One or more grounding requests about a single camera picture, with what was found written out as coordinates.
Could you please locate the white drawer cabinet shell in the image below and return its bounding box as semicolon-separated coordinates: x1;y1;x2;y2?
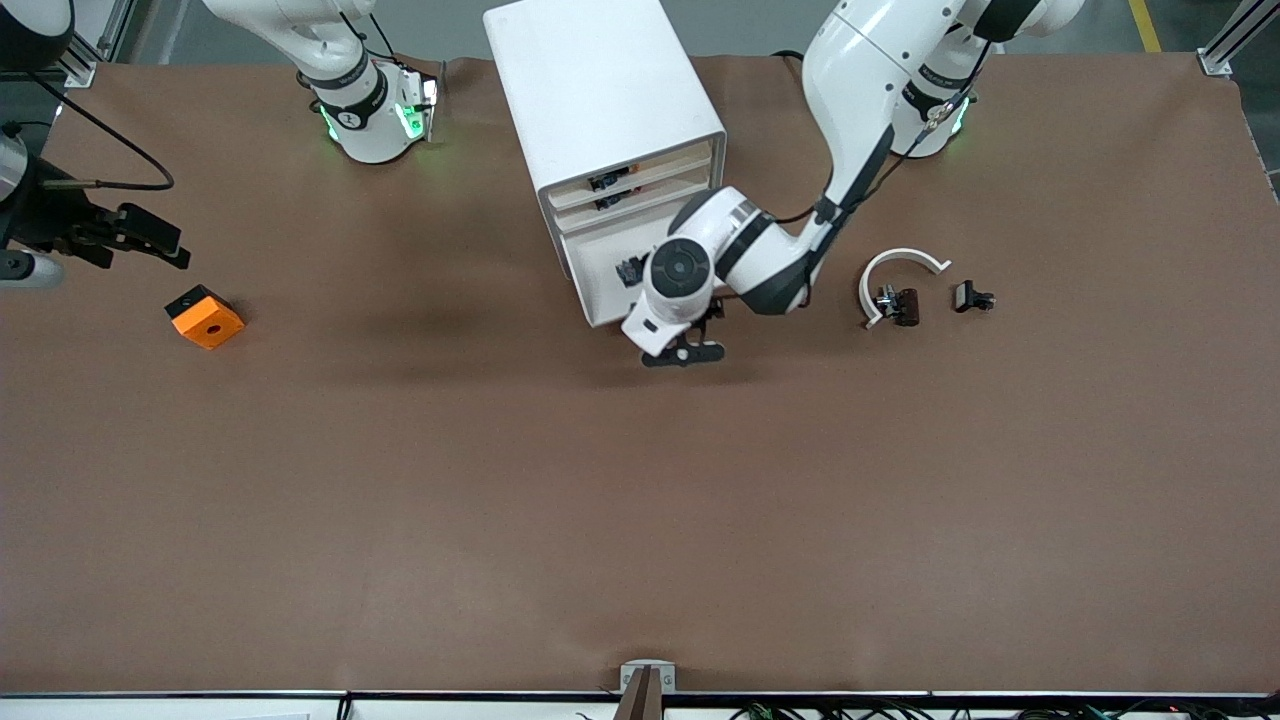
483;0;728;281

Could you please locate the white curved plastic piece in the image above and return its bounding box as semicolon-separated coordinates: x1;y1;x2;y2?
858;247;953;331

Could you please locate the black right base cable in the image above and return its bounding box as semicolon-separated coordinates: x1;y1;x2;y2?
365;10;403;63

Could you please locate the orange box with hole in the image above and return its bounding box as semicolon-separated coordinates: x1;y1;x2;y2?
164;284;247;351

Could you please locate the white cabinet drawer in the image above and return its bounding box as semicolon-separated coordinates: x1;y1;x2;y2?
545;140;717;217
550;166;717;238
558;185;726;330

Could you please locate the brown bar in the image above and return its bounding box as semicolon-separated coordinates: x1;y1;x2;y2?
614;668;663;720

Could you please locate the aluminium frame profile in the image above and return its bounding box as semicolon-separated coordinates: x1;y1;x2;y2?
45;0;136;89
1198;0;1280;79

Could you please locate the brown table cover mat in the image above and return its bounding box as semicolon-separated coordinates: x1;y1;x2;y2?
0;52;1280;696

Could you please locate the brown block metal component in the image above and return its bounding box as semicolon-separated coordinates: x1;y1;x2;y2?
875;285;922;328

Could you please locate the grey metal bracket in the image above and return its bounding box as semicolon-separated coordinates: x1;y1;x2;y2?
620;660;678;694

